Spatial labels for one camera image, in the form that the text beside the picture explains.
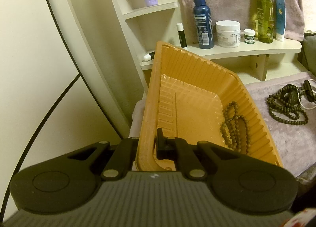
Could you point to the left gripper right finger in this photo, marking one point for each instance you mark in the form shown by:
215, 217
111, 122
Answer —
181, 153

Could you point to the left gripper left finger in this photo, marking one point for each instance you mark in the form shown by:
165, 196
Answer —
121, 160

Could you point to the yellow plastic tray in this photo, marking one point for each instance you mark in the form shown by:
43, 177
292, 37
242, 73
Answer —
186, 98

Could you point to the black watch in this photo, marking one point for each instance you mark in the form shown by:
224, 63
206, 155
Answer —
292, 98

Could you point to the black white pen tube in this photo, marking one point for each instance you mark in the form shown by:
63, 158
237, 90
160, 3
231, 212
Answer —
149, 56

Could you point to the black white lip balm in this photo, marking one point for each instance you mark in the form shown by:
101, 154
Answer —
181, 34

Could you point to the white cream jar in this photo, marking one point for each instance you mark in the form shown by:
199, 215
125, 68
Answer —
228, 33

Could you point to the cream corner shelf unit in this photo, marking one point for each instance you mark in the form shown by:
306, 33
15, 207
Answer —
107, 40

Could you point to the blue spray bottle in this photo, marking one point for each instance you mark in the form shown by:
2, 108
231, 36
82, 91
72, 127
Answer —
204, 24

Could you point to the small green-label jar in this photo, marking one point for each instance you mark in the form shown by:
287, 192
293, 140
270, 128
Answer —
249, 36

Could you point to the grey cushion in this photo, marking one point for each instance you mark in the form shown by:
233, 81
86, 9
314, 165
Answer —
307, 56

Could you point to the green oil spray bottle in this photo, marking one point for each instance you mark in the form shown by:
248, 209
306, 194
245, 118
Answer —
265, 18

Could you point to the blue white tube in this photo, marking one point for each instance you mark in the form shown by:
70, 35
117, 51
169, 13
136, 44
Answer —
280, 20

